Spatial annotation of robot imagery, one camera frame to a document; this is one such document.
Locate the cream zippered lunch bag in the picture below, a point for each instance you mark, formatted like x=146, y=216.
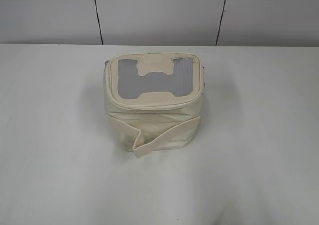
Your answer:
x=153, y=100

